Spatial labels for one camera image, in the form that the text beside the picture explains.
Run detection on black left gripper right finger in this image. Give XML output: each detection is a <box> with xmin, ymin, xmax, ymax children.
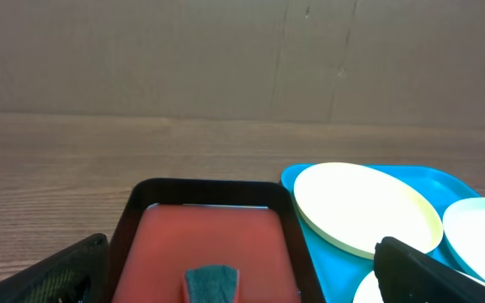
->
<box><xmin>374</xmin><ymin>237</ymin><xmax>485</xmax><ymax>303</ymax></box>

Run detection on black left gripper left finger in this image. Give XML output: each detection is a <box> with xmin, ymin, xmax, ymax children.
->
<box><xmin>0</xmin><ymin>233</ymin><xmax>109</xmax><ymax>303</ymax></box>

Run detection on yellow plate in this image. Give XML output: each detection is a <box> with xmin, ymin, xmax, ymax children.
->
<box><xmin>293</xmin><ymin>162</ymin><xmax>444</xmax><ymax>259</ymax></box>
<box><xmin>352</xmin><ymin>270</ymin><xmax>485</xmax><ymax>303</ymax></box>

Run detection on light blue plate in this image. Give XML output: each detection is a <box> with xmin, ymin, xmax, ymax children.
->
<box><xmin>443</xmin><ymin>197</ymin><xmax>485</xmax><ymax>283</ymax></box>

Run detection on green and orange sponge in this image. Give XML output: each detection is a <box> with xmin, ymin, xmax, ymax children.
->
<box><xmin>183</xmin><ymin>265</ymin><xmax>240</xmax><ymax>303</ymax></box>

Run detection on blue plastic tray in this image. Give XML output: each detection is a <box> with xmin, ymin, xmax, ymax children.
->
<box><xmin>298</xmin><ymin>164</ymin><xmax>479</xmax><ymax>302</ymax></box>

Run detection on black tray with red water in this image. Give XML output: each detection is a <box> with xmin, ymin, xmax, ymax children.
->
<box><xmin>102</xmin><ymin>178</ymin><xmax>325</xmax><ymax>302</ymax></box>

